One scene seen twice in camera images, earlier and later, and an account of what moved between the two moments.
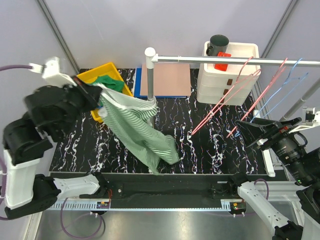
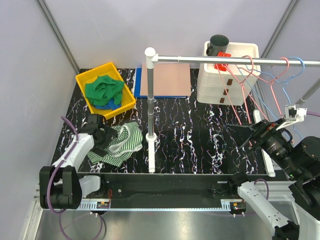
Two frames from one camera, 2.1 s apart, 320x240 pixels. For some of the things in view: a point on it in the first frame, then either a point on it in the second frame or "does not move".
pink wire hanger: [198, 128] → [241, 83]
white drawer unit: [232, 87] does not move
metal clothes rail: [235, 60] does not move
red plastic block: [222, 66] does not move
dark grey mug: [218, 43] does not move
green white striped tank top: [130, 121] → [129, 139]
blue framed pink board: [170, 80] does not move
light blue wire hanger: [238, 133] → [279, 82]
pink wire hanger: [258, 98] → [271, 82]
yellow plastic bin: [92, 76] does not move
